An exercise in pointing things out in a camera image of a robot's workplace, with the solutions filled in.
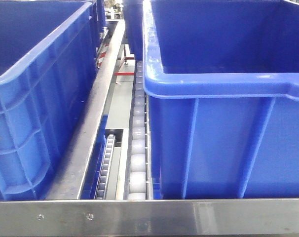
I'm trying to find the lower grey roller track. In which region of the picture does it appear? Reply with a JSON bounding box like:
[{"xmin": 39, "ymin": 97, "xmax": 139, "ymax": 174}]
[{"xmin": 94, "ymin": 134, "xmax": 115, "ymax": 200}]

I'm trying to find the steel divider rail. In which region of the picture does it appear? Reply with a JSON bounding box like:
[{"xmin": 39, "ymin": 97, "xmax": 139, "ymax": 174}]
[{"xmin": 46, "ymin": 20, "xmax": 125, "ymax": 200}]

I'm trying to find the white roller conveyor track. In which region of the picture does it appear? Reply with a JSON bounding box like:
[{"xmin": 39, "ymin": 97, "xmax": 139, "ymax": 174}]
[{"xmin": 128, "ymin": 61, "xmax": 153, "ymax": 200}]

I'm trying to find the large blue crate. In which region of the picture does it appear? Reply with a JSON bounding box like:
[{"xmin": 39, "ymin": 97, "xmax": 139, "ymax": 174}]
[
  {"xmin": 0, "ymin": 0, "xmax": 97, "ymax": 201},
  {"xmin": 143, "ymin": 0, "xmax": 299, "ymax": 199}
]

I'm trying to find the steel front shelf rail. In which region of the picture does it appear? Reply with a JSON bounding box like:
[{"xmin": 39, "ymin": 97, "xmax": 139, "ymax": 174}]
[{"xmin": 0, "ymin": 198, "xmax": 299, "ymax": 237}]

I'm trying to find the large blue crate left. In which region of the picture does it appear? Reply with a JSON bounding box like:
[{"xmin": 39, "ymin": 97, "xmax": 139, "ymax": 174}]
[{"xmin": 0, "ymin": 0, "xmax": 97, "ymax": 201}]

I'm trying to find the large blue crate right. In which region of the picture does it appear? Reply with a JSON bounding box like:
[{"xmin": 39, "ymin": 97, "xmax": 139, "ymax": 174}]
[{"xmin": 143, "ymin": 0, "xmax": 299, "ymax": 199}]

